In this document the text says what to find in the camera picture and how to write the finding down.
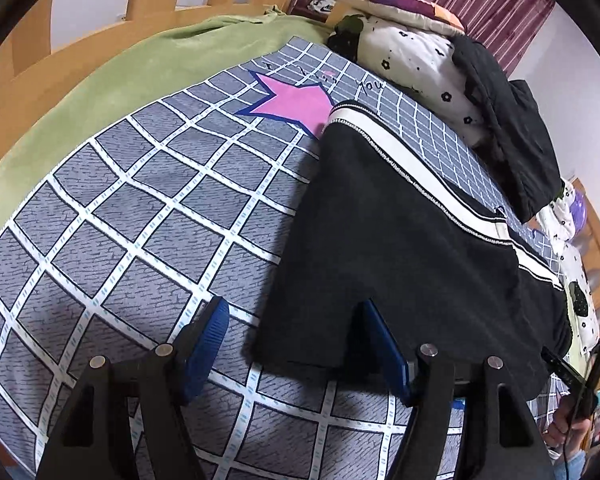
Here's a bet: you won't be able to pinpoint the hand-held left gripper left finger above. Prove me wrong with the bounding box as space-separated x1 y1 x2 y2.
35 296 230 480

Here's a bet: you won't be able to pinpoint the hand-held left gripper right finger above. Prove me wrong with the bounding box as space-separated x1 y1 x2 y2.
362 299 556 480

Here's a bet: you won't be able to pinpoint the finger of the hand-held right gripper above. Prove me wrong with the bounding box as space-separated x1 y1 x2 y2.
540 346 598 413

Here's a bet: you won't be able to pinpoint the black pants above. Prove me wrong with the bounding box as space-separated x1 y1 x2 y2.
250 101 573 403

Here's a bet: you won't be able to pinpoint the person's right hand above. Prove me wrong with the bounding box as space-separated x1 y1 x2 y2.
550 400 595 448

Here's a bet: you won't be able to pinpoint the white floral pillow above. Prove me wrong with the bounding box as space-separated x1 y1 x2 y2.
555 240 600 356

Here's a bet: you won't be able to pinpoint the grey grid star bedsheet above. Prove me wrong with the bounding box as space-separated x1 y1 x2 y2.
0 35 571 480

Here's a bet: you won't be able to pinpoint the black jacket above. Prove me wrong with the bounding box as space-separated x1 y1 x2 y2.
452 37 563 223

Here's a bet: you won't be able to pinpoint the green blanket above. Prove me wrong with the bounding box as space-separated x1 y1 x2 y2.
0 10 341 246

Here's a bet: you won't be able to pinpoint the white floral quilt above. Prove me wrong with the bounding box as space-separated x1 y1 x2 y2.
327 15 588 241

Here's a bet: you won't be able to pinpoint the purple patterned pillow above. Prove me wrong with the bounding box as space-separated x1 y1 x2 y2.
347 0 466 36

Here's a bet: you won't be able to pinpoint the maroon striped curtain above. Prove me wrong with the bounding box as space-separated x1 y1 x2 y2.
305 0 556 78

